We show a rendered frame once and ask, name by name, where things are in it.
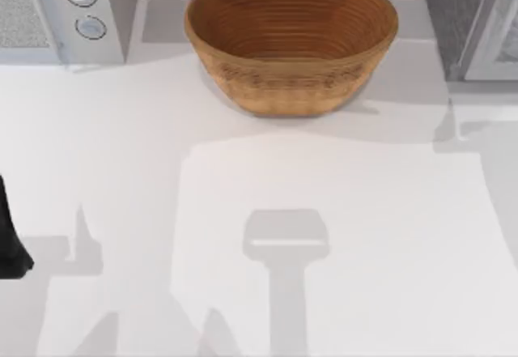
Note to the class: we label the brown wicker basket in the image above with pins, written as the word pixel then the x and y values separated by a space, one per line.
pixel 291 61

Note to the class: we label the pale microwave oven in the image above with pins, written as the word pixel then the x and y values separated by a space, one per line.
pixel 113 17

